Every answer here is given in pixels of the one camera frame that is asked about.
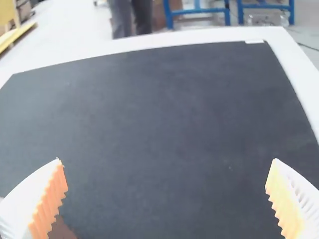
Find black mat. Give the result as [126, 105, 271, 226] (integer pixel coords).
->
[0, 40, 319, 239]

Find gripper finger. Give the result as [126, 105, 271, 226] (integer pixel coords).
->
[0, 157, 69, 239]
[264, 157, 319, 239]

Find person's legs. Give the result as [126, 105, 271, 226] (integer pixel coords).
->
[108, 0, 154, 40]

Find wooden pallet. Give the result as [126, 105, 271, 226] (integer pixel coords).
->
[0, 0, 38, 55]

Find blue metal frame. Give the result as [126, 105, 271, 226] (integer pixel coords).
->
[162, 0, 295, 31]

